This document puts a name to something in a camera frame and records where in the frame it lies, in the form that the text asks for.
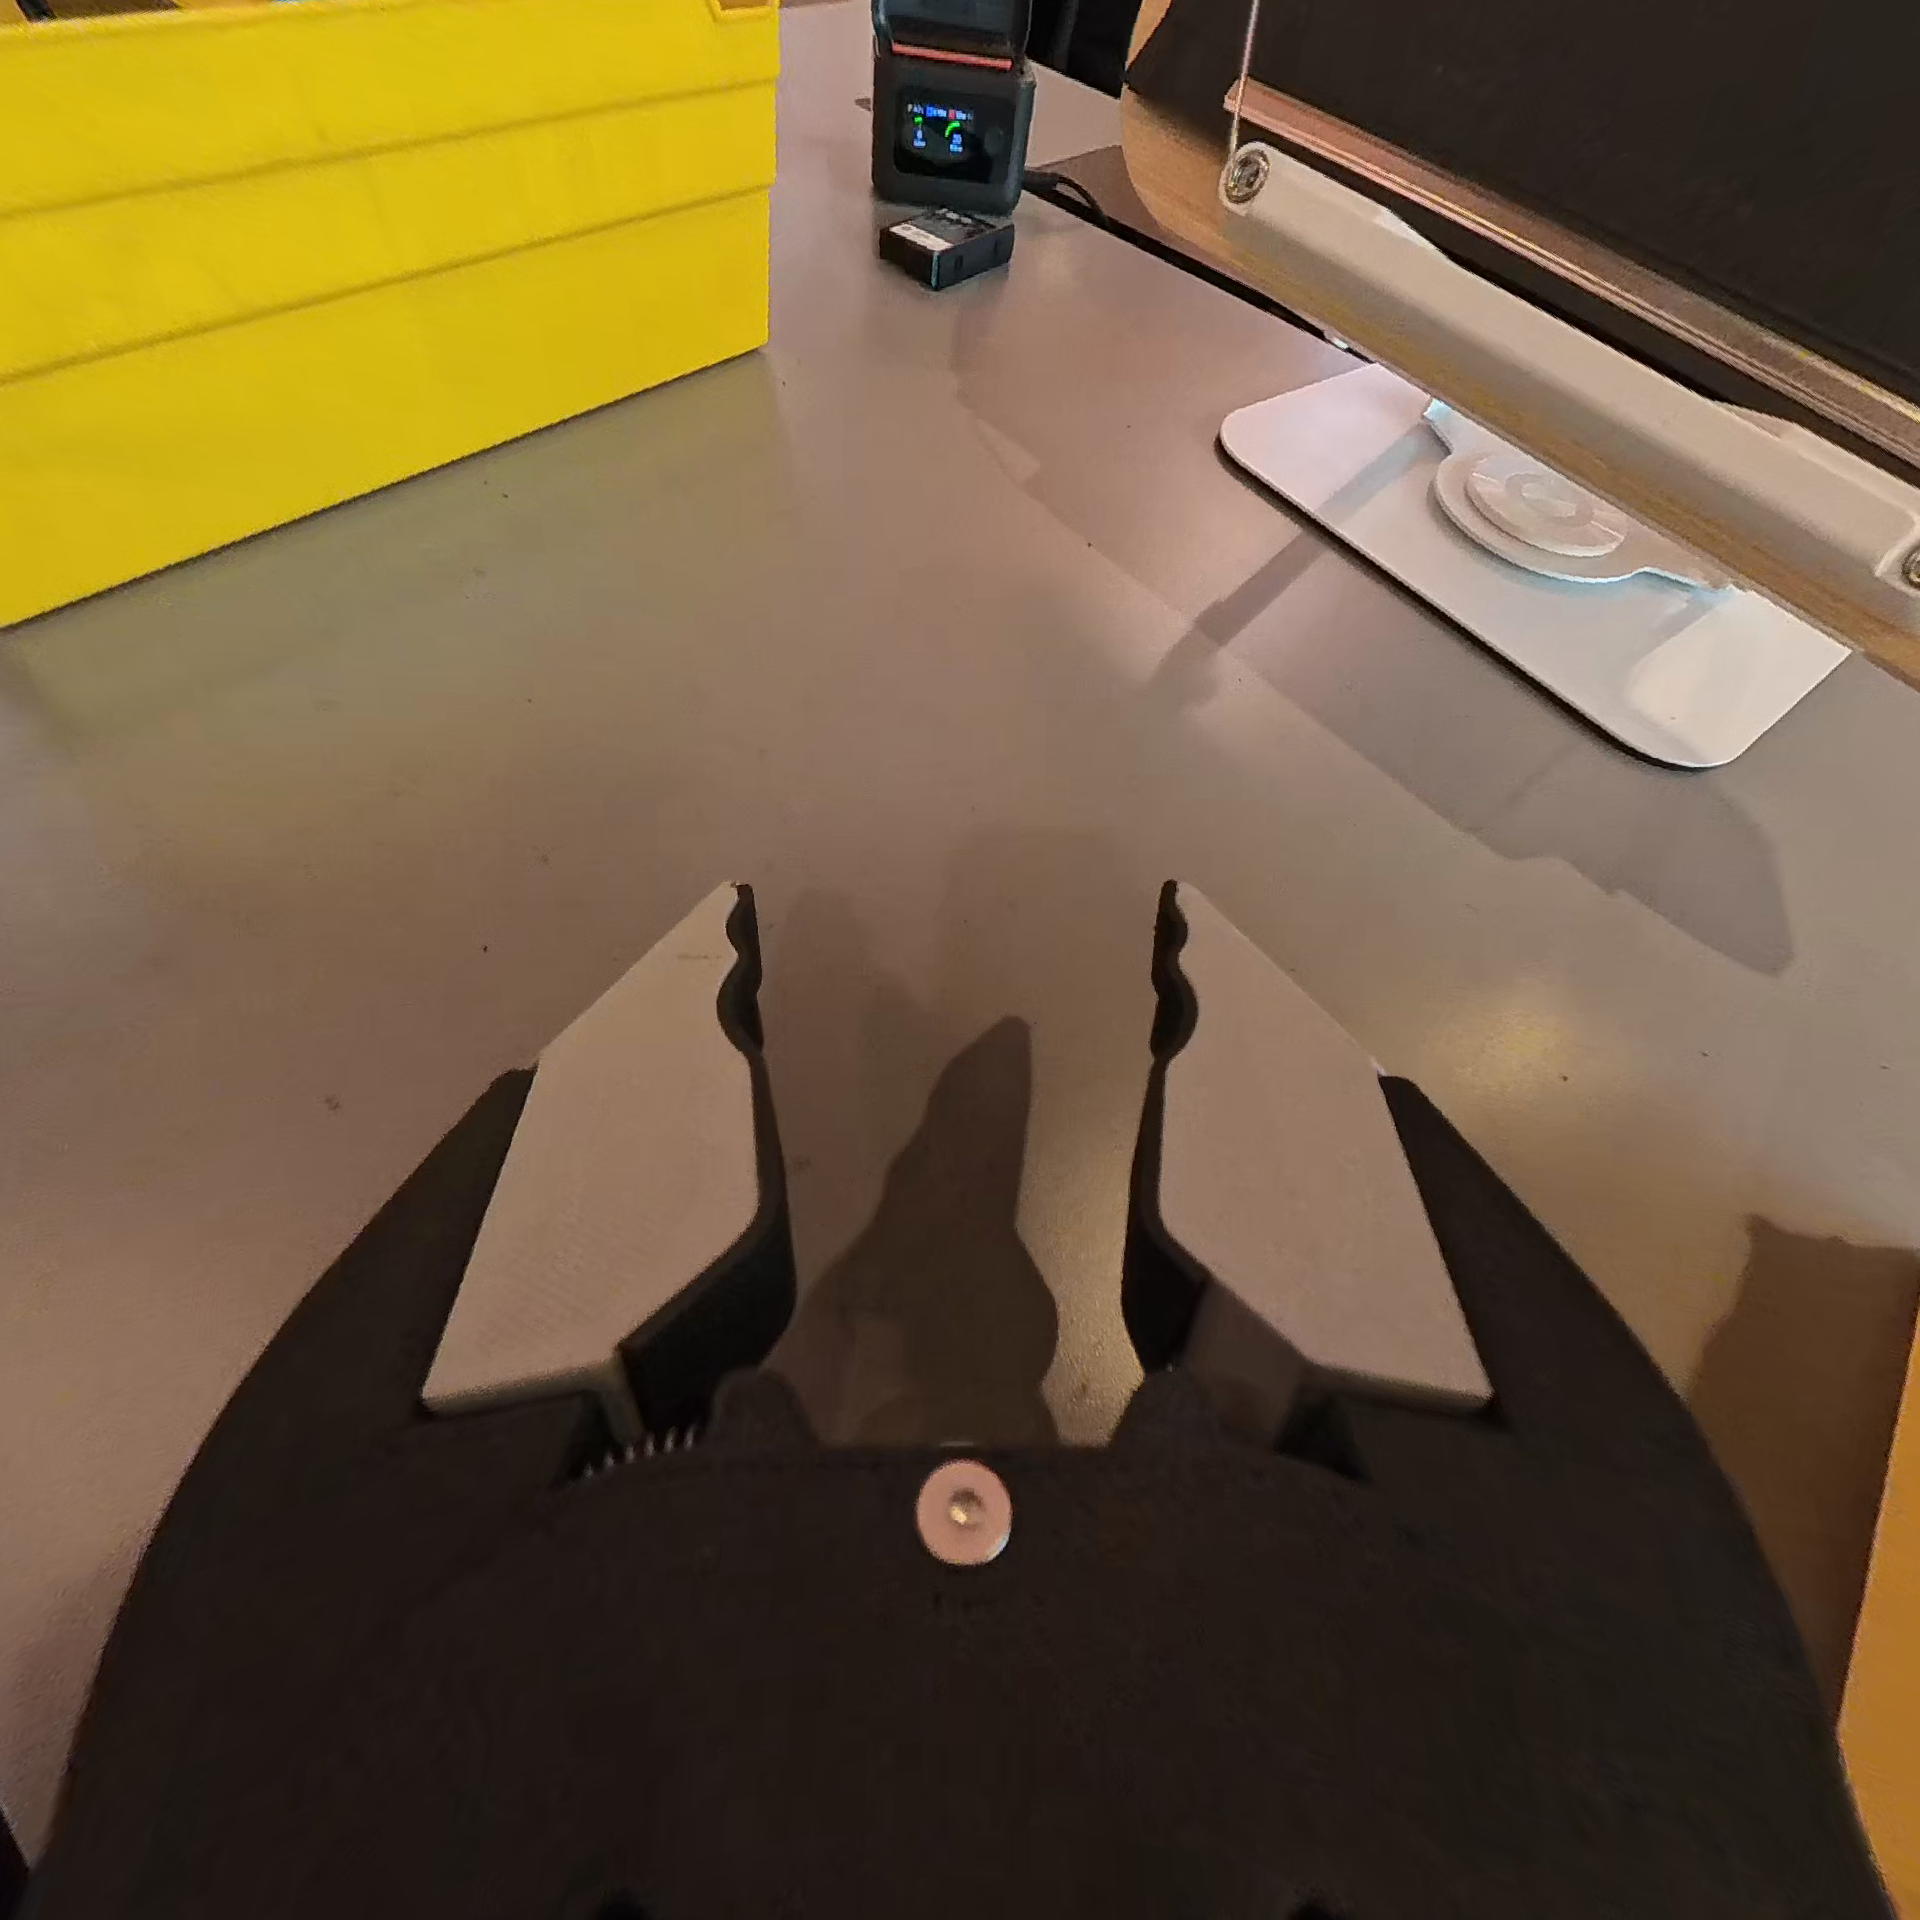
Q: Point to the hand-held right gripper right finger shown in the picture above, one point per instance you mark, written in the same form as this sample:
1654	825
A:
1305	1200

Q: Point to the black charger case with screen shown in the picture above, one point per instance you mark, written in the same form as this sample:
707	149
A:
954	149

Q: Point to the white board stand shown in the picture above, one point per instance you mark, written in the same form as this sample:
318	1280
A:
1575	629

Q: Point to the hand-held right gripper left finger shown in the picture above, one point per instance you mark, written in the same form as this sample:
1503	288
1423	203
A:
599	1200

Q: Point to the yellow plastic bin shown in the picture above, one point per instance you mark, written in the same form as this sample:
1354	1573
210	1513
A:
375	299

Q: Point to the small black battery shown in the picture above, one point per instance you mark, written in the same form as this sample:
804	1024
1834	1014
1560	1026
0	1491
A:
945	251

